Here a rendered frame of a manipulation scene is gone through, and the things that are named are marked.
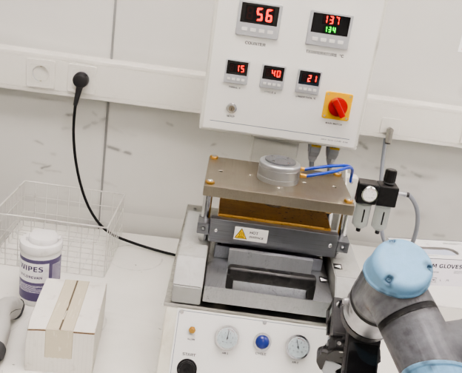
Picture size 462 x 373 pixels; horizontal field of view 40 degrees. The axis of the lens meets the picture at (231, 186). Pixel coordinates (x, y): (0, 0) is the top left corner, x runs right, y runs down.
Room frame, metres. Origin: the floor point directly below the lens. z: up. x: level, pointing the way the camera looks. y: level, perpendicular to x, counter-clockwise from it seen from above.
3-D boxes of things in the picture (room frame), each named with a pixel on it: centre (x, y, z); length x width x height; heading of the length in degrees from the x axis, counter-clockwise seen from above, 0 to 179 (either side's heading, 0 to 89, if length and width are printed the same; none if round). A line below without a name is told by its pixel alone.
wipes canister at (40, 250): (1.20, 0.37, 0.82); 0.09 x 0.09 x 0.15
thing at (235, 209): (1.15, -0.09, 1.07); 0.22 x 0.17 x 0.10; 91
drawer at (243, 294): (1.10, -0.09, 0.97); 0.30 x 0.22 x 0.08; 1
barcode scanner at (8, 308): (1.04, 0.40, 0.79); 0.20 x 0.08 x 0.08; 4
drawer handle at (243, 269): (0.96, -0.09, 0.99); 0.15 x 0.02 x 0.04; 91
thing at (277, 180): (1.18, -0.10, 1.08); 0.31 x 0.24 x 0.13; 91
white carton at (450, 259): (1.51, -0.54, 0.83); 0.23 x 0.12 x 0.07; 103
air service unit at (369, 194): (1.28, -0.30, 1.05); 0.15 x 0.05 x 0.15; 91
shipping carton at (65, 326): (1.05, 0.27, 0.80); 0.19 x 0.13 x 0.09; 4
